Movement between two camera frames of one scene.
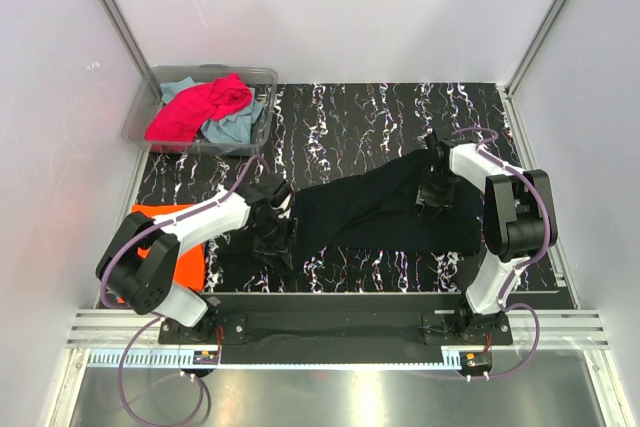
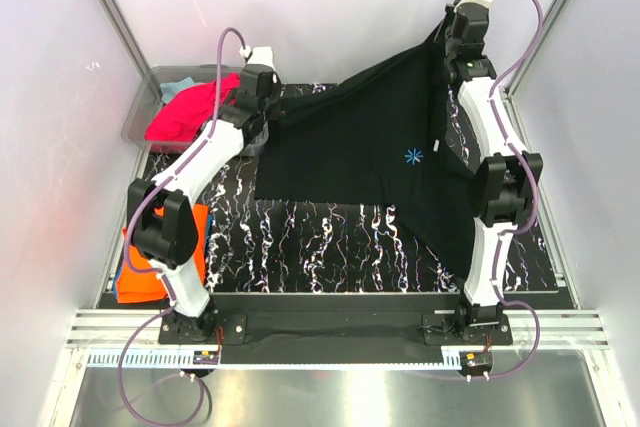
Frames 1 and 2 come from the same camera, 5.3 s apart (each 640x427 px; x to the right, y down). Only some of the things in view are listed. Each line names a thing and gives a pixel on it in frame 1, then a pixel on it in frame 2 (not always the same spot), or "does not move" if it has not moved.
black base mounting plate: (441, 317) does not move
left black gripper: (282, 247) to (276, 111)
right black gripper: (432, 200) to (453, 12)
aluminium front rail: (107, 329) does not move
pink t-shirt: (174, 125) does not move
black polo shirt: (375, 209) to (381, 135)
